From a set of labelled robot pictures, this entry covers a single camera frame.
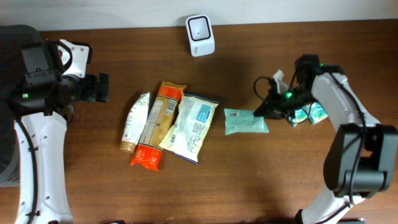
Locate teal Kleenex tissue pack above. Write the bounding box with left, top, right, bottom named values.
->
left=287, top=108, right=308, bottom=127

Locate teal wet wipes pack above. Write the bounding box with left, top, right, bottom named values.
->
left=224, top=108, right=269, bottom=135

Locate white bamboo print tube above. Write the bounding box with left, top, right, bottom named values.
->
left=119, top=92, right=150, bottom=153

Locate orange spaghetti package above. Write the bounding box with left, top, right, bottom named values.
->
left=130, top=82, right=186, bottom=171

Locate white yellow wipes bag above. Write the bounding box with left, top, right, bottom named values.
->
left=159, top=94, right=219, bottom=164

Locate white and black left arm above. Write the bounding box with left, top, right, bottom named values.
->
left=6, top=40, right=109, bottom=223

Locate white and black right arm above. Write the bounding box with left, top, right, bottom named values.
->
left=254, top=54, right=397, bottom=223

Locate white barcode scanner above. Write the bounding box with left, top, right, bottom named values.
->
left=185, top=15, right=215, bottom=57

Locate grey plastic mesh basket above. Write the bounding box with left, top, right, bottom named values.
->
left=1, top=25, right=41, bottom=187

